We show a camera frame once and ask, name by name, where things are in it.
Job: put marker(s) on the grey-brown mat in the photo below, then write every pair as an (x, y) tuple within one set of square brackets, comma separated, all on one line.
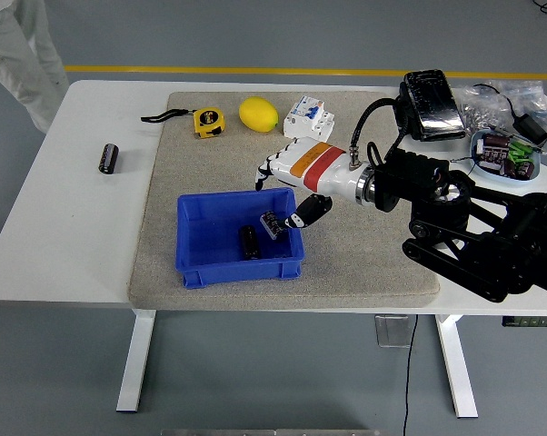
[(187, 159)]

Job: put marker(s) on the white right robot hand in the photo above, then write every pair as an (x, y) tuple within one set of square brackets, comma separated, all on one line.
[(314, 170)]

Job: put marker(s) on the black glossy device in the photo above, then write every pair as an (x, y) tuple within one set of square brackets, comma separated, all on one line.
[(434, 102)]

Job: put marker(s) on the black cylindrical battery grey print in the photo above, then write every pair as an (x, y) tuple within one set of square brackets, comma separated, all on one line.
[(270, 222)]

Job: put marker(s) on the yellow tape measure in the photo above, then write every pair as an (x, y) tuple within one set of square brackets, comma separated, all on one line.
[(207, 121)]

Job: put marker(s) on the yellow lemon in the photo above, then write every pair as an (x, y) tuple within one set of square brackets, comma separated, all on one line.
[(257, 114)]

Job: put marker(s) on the white circuit breaker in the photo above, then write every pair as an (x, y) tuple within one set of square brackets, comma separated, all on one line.
[(307, 122)]

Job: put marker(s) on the table height control panel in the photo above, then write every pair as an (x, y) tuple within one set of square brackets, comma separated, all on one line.
[(532, 321)]

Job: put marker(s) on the white table leg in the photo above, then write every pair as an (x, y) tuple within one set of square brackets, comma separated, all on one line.
[(457, 363), (137, 359)]

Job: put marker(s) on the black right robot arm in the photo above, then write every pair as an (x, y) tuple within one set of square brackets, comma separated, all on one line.
[(460, 227)]

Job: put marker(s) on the blue plastic box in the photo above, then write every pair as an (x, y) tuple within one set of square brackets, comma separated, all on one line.
[(210, 240)]

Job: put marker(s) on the light blue parts tray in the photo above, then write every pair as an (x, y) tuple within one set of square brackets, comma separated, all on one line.
[(510, 181)]

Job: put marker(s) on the brown capacitor in tray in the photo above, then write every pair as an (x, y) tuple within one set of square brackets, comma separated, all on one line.
[(497, 142), (491, 161), (520, 169)]

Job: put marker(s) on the clear plastic bag of screws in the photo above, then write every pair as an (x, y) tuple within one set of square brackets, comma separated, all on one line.
[(478, 106)]

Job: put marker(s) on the green terminal blocks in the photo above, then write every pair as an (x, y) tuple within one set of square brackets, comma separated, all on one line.
[(519, 151)]

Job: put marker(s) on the person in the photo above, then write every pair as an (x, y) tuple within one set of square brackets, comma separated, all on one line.
[(19, 59)]

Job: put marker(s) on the silver box under table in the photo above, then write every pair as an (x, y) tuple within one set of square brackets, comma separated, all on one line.
[(391, 330)]

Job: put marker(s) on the dark brown cylindrical battery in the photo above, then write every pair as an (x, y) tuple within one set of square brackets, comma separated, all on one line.
[(250, 243)]

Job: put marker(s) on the black pen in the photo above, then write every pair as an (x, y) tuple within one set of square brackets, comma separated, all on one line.
[(544, 151)]

